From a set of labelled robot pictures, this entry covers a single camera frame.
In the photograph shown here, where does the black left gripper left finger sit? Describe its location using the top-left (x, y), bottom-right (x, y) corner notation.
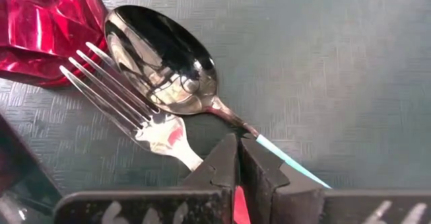
top-left (53, 133), bottom-right (239, 224)

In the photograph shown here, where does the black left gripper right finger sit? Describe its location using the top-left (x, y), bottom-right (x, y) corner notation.
top-left (238, 137), bottom-right (431, 224)

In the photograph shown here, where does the fork with red handle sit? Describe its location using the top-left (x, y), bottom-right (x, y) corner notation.
top-left (59, 41), bottom-right (252, 224)

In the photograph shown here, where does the spoon with blue handle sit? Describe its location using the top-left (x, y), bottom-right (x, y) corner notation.
top-left (103, 4), bottom-right (333, 190)

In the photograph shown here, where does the red faceted cup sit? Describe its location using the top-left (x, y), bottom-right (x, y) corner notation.
top-left (0, 0), bottom-right (110, 89)

